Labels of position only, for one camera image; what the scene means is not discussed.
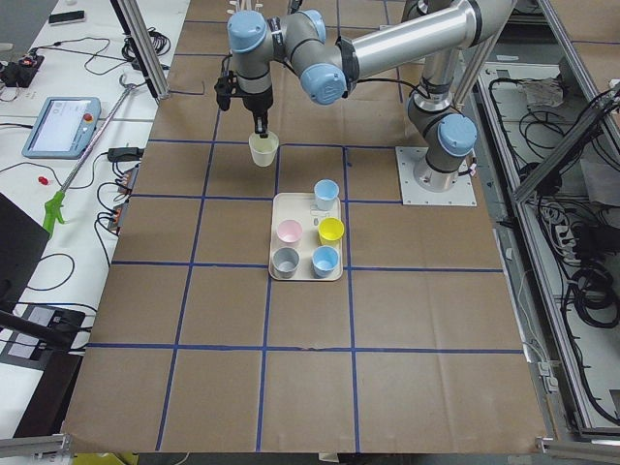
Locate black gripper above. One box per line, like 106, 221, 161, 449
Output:
236, 71, 272, 139

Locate white plastic cup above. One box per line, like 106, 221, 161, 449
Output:
248, 132, 280, 168

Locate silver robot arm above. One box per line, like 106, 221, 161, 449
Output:
214, 1, 514, 193

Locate light blue cup rear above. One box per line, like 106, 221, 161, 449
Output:
314, 179, 340, 211

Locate light blue cup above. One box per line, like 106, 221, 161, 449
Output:
314, 179, 340, 211
311, 246, 340, 278

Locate pink plastic cup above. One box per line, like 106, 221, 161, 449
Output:
276, 219, 303, 247

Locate yellow plastic cup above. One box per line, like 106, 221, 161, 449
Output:
318, 217, 345, 247

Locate grey plastic cup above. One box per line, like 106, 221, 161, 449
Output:
270, 247, 300, 280

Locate light blue cup front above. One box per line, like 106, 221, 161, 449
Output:
311, 246, 340, 278

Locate beige plastic tray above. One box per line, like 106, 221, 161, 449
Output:
268, 193, 343, 282

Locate teach pendant tablet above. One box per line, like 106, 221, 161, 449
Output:
21, 97, 101, 160

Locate black smartphone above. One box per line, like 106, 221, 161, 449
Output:
47, 10, 86, 26

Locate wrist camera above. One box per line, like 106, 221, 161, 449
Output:
214, 71, 237, 111

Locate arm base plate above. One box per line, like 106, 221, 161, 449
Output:
395, 146, 477, 207

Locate green handled reacher grabber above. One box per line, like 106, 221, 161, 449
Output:
43, 75, 147, 235

